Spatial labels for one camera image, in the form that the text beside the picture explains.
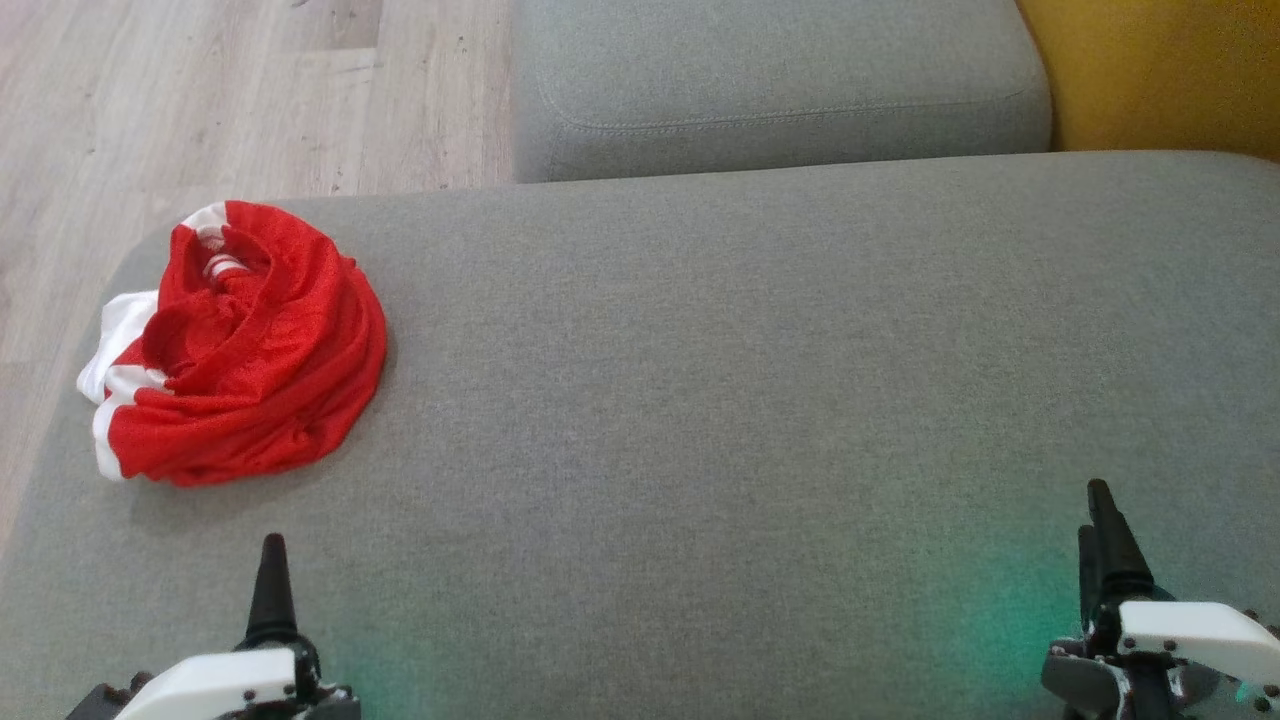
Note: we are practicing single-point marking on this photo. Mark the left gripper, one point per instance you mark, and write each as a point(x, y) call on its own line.
point(210, 685)

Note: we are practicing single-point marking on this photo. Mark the grey sofa seat cushion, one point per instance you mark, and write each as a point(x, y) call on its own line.
point(700, 400)

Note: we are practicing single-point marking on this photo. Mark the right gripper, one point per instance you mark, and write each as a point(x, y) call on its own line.
point(1190, 630)

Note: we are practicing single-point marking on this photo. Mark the red shorts white waistband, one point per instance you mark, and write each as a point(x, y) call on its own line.
point(260, 420)

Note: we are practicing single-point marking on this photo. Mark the yellow cushion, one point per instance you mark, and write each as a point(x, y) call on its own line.
point(1170, 70)

